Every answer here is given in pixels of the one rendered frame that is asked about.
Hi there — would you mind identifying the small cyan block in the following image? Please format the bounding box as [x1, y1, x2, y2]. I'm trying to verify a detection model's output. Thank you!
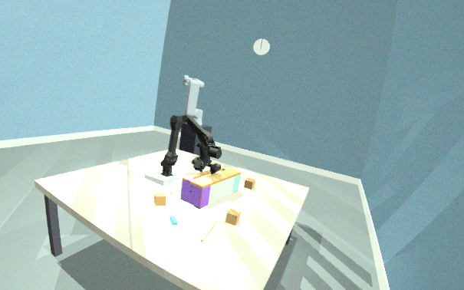
[169, 216, 178, 225]

